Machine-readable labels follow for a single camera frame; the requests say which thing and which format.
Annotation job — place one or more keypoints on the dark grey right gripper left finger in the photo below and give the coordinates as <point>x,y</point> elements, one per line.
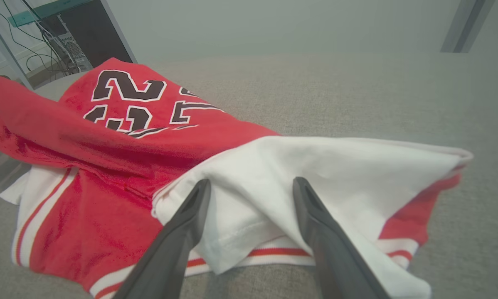
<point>178,245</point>

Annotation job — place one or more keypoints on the red white basketball jersey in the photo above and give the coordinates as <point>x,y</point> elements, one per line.
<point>107,199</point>

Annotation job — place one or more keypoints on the black computer tower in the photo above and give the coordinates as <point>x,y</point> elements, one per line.
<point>95,37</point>

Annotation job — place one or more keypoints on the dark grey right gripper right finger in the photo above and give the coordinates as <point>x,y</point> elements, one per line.
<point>332,249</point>

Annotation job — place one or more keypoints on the grey metal post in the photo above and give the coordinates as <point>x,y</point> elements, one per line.
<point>465,25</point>

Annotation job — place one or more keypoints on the grey metal rack frame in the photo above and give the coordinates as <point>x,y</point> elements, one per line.
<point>121,35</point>

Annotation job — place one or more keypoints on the teal shelf board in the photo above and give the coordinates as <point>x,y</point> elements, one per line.
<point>45,10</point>

